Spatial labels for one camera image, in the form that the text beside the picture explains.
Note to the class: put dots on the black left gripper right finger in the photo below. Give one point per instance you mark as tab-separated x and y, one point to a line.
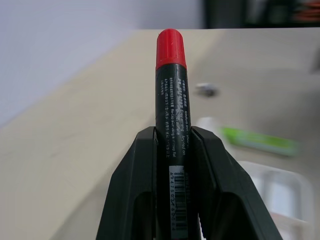
225	200

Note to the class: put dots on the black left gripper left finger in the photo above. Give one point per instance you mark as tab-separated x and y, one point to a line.
130	175

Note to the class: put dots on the white plastic pencil case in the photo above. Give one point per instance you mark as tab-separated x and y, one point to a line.
277	190

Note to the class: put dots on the black marker with red cap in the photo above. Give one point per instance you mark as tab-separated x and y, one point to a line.
171	75

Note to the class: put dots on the green marker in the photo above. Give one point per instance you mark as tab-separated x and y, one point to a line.
262	142

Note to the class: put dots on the small silver round object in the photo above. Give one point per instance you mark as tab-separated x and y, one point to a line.
206	89

